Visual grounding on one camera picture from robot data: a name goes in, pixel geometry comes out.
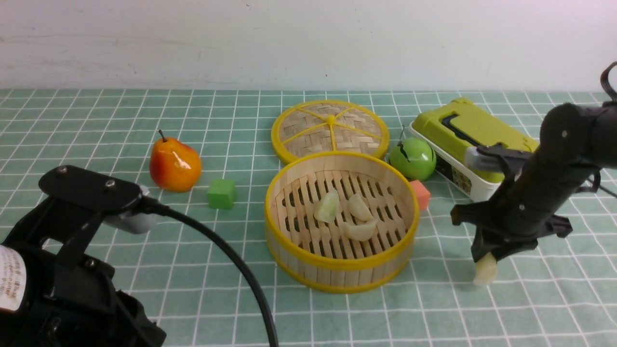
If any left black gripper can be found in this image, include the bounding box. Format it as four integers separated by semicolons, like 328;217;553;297
0;195;167;347

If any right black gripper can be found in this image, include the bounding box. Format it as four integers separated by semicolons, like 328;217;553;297
450;154;593;262

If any translucent green dumpling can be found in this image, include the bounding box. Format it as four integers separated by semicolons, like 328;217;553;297
472;252;497;286

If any white crescent dumpling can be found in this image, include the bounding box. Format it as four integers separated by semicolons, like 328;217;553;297
340;219;377;242

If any pale green-filled dumpling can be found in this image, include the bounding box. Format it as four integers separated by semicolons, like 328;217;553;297
314;189;341;223

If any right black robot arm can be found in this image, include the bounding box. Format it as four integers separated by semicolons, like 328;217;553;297
450;63;617;263

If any bamboo steamer tray yellow rim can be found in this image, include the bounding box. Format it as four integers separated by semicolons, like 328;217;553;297
265;152;420;294

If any woven bamboo steamer lid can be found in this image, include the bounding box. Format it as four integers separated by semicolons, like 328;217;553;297
270;100;390;164

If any white box green lid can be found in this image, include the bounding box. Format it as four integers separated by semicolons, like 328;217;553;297
409;97;538;202

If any orange foam cube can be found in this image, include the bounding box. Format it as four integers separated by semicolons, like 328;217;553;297
409;180;430;211

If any green toy apple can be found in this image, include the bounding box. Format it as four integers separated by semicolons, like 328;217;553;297
387;127;437;181

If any orange toy pear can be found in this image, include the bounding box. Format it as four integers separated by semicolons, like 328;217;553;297
148;129;202;193

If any green checkered tablecloth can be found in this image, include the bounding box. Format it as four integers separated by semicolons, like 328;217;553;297
0;89;616;347

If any green foam cube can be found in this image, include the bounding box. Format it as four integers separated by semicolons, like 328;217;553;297
207;178;237;210

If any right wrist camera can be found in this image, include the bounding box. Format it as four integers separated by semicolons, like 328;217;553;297
464;143;533;176

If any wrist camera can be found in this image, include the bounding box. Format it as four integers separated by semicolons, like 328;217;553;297
464;143;533;176
38;165;156;235

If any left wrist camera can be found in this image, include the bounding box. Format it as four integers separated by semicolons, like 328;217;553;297
38;165;156;235

